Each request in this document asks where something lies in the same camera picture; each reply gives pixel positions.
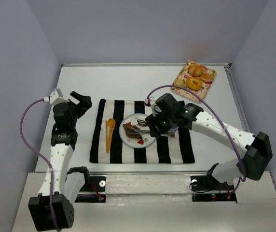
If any glazed bagel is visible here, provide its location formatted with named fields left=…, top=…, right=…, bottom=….
left=186, top=76, right=202, bottom=90

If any brown chocolate bread slice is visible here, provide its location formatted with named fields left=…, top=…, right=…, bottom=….
left=123, top=122, right=142, bottom=140

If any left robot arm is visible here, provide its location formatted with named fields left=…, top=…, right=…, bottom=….
left=28, top=88, right=92, bottom=232

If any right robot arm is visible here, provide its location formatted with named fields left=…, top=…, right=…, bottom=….
left=146, top=93, right=273, bottom=188

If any purple cup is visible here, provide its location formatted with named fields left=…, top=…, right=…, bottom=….
left=170, top=124, right=179, bottom=133

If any orange plastic knife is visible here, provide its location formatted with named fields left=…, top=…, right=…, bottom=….
left=105, top=120, right=109, bottom=152

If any small pale round bun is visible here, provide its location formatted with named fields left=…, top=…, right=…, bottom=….
left=174, top=79, right=184, bottom=87

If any orange plastic spoon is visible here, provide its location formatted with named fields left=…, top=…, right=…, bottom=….
left=108, top=118, right=116, bottom=145

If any watermelon pattern plate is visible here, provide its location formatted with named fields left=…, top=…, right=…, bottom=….
left=119, top=113, right=155, bottom=148

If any orange plastic fork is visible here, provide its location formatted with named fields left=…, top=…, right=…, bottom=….
left=106, top=127, right=113, bottom=154

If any black white striped placemat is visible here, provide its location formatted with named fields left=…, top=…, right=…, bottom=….
left=89, top=99, right=195, bottom=164

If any striped round bun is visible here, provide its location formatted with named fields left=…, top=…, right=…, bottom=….
left=188, top=63, right=207, bottom=76

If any cream sandwich bun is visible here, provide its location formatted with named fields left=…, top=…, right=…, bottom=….
left=200, top=73, right=214, bottom=83

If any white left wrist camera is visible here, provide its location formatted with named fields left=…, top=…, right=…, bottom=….
left=43, top=88, right=68, bottom=106

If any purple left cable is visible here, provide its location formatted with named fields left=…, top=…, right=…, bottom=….
left=19, top=99, right=62, bottom=230

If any purple cable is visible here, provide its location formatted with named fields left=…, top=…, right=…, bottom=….
left=19, top=99, right=62, bottom=230
left=144, top=85, right=247, bottom=182

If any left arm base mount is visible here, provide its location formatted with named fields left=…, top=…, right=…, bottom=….
left=65, top=166, right=107, bottom=203

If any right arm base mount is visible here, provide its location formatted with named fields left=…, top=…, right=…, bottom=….
left=189, top=170, right=237, bottom=203

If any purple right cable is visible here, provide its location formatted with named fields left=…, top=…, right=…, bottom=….
left=144, top=85, right=247, bottom=182

